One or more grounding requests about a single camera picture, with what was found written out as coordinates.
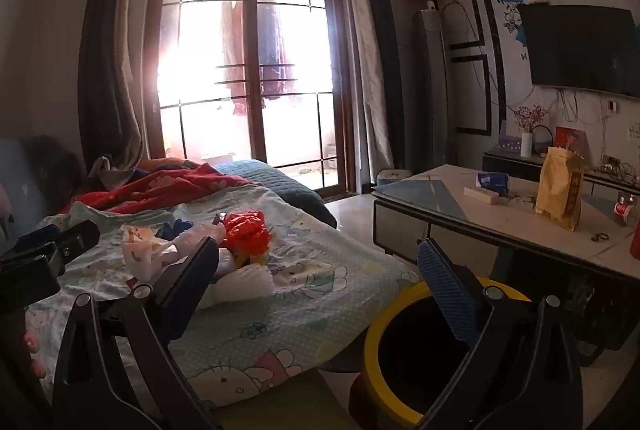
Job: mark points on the orange plastic bag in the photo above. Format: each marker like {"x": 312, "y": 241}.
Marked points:
{"x": 247, "y": 232}

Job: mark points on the blue tissue pack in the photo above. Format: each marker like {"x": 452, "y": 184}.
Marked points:
{"x": 492, "y": 182}

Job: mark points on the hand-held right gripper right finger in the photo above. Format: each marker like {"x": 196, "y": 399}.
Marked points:
{"x": 445, "y": 290}

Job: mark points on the yellow paper bag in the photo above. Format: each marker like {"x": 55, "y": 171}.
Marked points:
{"x": 557, "y": 190}

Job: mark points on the cartoon cat printed blanket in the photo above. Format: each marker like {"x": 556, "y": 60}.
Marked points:
{"x": 310, "y": 300}

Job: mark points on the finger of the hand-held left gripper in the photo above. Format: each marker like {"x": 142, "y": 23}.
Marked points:
{"x": 75, "y": 237}

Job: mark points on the red hanging clothes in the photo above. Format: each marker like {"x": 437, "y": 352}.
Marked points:
{"x": 275, "y": 40}

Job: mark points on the dark television cabinet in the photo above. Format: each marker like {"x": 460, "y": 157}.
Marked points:
{"x": 515, "y": 162}

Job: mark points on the black trash bin yellow rim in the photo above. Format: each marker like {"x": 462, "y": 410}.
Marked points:
{"x": 372, "y": 341}

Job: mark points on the blue grey sofa cushion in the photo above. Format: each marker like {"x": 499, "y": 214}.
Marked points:
{"x": 40, "y": 180}

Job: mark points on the person's left hand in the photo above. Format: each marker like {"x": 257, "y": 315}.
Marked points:
{"x": 34, "y": 352}

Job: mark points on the white coffee table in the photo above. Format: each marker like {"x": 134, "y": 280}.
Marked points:
{"x": 450, "y": 200}

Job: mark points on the white printed plastic bag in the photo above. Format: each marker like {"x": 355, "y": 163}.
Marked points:
{"x": 140, "y": 255}

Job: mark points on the grey standing air conditioner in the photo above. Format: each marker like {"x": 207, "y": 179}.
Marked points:
{"x": 431, "y": 90}

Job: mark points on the black wall television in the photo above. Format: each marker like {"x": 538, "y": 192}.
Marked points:
{"x": 580, "y": 47}

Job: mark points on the clear plastic bag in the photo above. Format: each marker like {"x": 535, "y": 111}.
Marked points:
{"x": 197, "y": 240}

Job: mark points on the white wall socket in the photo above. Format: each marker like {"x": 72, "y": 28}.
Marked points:
{"x": 613, "y": 106}

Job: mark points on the dark grey curtain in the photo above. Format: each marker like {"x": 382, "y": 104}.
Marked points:
{"x": 382, "y": 75}
{"x": 107, "y": 75}

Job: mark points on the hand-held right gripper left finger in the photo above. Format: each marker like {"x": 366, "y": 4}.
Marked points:
{"x": 194, "y": 276}

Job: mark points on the beige crumpled cloth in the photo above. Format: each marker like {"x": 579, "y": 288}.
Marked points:
{"x": 112, "y": 170}

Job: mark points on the white rectangular box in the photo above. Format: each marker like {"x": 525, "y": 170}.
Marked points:
{"x": 482, "y": 196}

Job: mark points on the red card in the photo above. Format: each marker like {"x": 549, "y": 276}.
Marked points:
{"x": 570, "y": 139}

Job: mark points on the red printed blanket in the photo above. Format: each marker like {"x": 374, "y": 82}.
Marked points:
{"x": 175, "y": 185}

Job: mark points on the blue quilted sofa cover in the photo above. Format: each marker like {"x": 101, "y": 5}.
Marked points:
{"x": 285, "y": 187}

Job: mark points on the brown framed glass door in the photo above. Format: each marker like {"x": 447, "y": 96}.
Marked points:
{"x": 345, "y": 110}

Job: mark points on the white vase with red flowers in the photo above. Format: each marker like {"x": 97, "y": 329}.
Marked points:
{"x": 526, "y": 144}

